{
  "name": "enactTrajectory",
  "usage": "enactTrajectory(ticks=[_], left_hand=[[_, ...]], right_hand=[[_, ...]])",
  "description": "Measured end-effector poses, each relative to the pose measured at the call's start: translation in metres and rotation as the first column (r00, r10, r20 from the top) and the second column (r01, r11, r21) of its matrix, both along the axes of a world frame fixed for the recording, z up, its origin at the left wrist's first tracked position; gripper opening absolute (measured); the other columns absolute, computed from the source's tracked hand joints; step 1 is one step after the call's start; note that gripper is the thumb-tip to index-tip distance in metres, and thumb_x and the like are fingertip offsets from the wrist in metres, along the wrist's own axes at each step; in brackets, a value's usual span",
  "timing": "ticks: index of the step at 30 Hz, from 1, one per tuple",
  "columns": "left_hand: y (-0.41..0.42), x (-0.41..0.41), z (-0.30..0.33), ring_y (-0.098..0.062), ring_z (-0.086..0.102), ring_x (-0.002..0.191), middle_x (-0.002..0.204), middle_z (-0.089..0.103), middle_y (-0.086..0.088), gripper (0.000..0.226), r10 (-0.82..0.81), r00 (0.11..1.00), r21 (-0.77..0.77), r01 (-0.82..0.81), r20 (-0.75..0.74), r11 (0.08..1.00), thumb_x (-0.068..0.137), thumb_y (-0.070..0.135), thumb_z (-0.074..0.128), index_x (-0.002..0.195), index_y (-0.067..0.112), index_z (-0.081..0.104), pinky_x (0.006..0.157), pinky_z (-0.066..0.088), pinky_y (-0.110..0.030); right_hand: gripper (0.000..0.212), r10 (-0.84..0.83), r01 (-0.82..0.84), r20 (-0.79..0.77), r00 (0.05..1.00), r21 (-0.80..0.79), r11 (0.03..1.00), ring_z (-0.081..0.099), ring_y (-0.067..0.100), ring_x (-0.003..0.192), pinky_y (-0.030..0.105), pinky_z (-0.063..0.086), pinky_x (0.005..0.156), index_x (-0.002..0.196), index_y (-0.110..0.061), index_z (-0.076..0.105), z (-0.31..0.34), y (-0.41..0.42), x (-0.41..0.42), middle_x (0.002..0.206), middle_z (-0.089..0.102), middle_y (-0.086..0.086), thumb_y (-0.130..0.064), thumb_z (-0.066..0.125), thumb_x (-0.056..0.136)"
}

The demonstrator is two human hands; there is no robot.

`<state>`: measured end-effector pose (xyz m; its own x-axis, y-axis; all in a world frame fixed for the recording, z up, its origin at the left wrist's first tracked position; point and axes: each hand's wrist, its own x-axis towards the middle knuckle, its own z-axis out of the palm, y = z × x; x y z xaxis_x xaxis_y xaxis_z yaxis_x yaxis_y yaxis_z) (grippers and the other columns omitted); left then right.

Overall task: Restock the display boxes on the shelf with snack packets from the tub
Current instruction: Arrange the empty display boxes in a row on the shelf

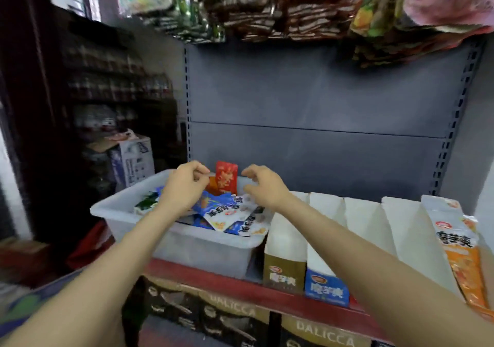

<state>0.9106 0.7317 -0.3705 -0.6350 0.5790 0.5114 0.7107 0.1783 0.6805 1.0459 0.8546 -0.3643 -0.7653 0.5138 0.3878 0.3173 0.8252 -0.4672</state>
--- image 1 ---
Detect blue print cardboard carton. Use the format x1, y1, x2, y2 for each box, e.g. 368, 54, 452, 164
0, 269, 86, 336

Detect white blue carton box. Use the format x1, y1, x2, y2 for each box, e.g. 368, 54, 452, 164
86, 129, 156, 190

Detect orange snack packets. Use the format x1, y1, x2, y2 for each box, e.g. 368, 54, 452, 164
462, 215, 484, 240
420, 195, 489, 309

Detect white plastic bin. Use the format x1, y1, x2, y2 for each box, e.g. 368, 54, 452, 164
90, 169, 268, 280

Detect row of hanging brown bags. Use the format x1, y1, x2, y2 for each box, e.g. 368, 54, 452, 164
224, 0, 358, 45

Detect row of hanging green bags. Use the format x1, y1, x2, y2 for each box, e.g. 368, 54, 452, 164
143, 0, 226, 45

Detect green display box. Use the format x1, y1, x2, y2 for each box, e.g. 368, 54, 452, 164
382, 196, 464, 298

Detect pile of snack packets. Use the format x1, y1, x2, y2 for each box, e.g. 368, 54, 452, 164
135, 177, 271, 238

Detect person's left forearm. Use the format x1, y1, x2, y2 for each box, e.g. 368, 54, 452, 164
0, 204, 186, 347

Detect dark rack of bottled water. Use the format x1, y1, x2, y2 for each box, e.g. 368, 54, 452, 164
54, 7, 186, 178

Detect gold display box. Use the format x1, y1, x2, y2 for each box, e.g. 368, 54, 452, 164
263, 191, 310, 294

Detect blue display box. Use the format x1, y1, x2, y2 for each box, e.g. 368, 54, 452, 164
305, 192, 353, 307

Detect red display box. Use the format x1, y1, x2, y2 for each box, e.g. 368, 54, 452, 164
343, 197, 402, 313

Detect person's left hand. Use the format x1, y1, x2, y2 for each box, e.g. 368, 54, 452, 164
158, 161, 211, 219

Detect dark brown door frame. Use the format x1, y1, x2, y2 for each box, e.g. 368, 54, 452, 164
0, 0, 97, 244

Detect red plastic bag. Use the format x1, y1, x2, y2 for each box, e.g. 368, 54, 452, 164
65, 220, 114, 271

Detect hanging pink candy bag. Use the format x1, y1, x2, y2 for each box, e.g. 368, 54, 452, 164
401, 0, 494, 34

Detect person's right forearm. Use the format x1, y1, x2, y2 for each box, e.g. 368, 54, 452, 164
274, 196, 494, 347

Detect red carton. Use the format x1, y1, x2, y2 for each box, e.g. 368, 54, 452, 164
0, 237, 55, 275

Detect person's right hand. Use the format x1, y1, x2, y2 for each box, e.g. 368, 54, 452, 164
241, 164, 296, 213

